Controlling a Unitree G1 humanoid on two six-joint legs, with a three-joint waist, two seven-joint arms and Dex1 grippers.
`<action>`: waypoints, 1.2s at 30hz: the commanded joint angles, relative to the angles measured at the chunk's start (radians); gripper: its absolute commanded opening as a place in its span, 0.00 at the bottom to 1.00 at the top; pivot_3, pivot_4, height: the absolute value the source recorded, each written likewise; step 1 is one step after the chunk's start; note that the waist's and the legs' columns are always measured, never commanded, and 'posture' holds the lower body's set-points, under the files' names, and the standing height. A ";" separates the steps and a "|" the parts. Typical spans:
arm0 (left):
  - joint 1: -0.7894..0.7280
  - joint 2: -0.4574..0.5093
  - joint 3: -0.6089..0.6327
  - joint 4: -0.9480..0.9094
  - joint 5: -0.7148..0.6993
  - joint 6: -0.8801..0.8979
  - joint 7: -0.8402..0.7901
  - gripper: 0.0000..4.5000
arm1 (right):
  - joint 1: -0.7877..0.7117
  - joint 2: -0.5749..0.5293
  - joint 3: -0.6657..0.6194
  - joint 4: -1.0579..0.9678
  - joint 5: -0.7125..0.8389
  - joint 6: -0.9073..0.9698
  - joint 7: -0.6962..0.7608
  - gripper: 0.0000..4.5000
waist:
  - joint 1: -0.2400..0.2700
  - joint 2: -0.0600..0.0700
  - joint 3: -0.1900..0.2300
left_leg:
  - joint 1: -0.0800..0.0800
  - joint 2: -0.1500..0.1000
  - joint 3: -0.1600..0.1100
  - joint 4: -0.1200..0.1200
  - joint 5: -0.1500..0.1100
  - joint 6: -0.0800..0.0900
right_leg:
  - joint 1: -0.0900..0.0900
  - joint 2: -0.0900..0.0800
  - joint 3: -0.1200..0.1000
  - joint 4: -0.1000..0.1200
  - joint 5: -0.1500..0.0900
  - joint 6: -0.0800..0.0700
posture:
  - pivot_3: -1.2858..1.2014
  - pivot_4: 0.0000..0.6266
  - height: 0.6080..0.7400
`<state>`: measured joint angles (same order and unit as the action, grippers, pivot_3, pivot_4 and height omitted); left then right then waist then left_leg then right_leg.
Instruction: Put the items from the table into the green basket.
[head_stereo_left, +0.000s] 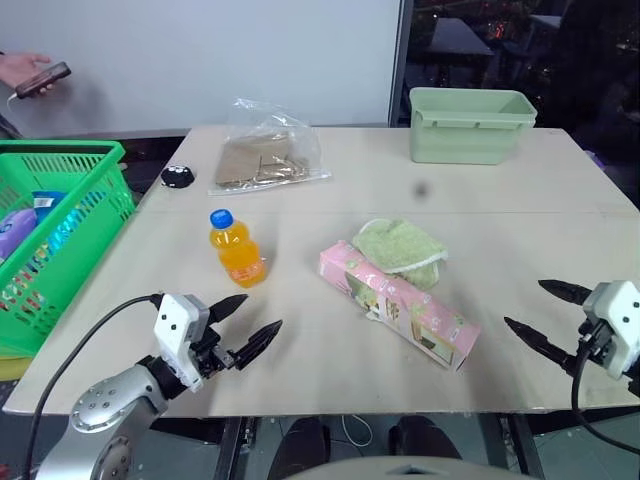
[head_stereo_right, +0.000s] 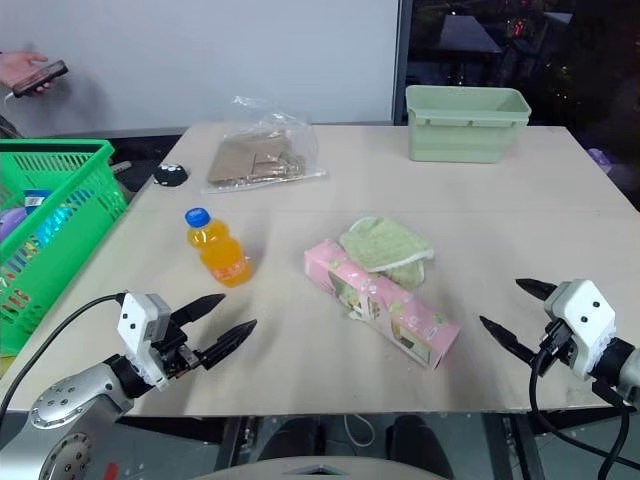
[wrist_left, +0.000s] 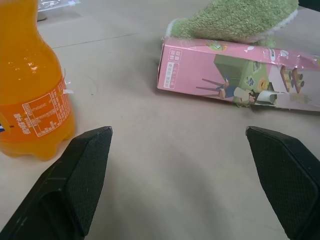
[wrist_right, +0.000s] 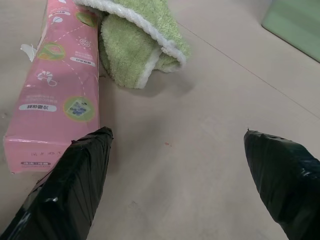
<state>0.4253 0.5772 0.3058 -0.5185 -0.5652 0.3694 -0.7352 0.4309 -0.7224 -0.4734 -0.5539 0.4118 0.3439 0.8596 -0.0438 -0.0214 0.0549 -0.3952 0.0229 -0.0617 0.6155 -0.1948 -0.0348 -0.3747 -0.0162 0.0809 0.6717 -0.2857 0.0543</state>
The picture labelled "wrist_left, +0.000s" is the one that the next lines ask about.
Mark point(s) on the pink printed carton box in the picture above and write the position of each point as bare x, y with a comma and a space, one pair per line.
225, 72

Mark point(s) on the clear plastic bag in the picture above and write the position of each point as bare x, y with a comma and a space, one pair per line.
56, 4

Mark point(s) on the orange soda bottle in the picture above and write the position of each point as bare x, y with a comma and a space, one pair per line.
27, 82

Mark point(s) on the black object at corner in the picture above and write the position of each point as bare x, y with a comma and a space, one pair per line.
311, 4

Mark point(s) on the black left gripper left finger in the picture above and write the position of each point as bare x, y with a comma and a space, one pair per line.
75, 180

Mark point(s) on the green plush toy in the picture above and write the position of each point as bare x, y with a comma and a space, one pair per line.
225, 20

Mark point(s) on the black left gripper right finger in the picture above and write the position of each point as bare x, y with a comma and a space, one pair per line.
285, 180

